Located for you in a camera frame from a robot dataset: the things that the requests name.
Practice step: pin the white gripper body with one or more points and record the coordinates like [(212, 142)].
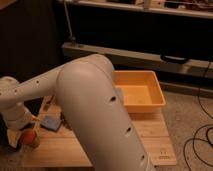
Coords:
[(17, 127)]

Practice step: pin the orange apple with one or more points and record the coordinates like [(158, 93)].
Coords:
[(28, 137)]

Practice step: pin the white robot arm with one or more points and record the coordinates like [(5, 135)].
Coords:
[(86, 93)]

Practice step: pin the blue sponge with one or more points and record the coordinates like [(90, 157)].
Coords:
[(51, 123)]

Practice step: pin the small brown utensil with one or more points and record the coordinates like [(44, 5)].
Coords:
[(48, 103)]

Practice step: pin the brown grape bunch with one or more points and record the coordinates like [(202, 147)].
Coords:
[(62, 117)]

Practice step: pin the metal pole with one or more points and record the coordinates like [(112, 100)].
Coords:
[(71, 36)]

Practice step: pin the yellow plastic bin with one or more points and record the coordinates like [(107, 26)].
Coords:
[(141, 91)]

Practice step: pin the wooden shelf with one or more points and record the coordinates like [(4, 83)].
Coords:
[(128, 7)]

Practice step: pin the grey metal rail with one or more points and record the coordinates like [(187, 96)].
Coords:
[(141, 60)]

